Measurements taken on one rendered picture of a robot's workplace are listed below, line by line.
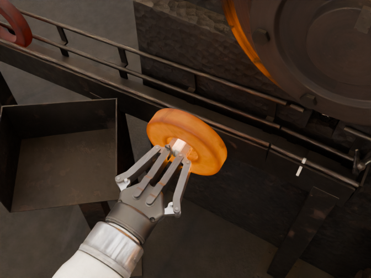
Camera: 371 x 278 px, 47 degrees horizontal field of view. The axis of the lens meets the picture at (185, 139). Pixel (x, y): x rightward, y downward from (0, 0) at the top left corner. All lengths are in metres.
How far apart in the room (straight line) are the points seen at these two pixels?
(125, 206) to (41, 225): 1.03
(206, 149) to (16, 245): 1.09
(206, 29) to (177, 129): 0.28
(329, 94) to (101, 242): 0.40
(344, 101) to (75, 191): 0.64
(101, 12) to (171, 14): 1.42
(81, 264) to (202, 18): 0.56
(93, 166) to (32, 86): 1.09
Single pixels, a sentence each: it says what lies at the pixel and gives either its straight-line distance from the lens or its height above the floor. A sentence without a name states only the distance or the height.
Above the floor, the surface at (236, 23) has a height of 1.00.
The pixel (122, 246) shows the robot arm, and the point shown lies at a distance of 0.66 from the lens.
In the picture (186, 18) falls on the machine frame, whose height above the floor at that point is 0.87.
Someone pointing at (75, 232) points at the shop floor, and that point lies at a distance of 1.64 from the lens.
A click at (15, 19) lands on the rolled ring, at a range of 1.26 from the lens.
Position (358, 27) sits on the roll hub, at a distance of 0.54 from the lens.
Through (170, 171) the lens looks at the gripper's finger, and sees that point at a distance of 0.73.
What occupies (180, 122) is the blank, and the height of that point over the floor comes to 0.90.
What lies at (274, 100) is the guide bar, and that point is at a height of 0.76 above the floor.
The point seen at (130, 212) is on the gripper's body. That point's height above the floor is 0.87.
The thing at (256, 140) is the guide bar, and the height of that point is 0.71.
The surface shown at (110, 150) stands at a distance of 1.05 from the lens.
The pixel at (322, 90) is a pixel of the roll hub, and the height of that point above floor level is 1.02.
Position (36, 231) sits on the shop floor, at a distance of 1.69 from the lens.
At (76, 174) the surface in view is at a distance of 1.04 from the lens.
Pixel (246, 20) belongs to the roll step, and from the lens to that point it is 0.70.
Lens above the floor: 1.48
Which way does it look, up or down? 56 degrees down
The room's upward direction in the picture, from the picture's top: straight up
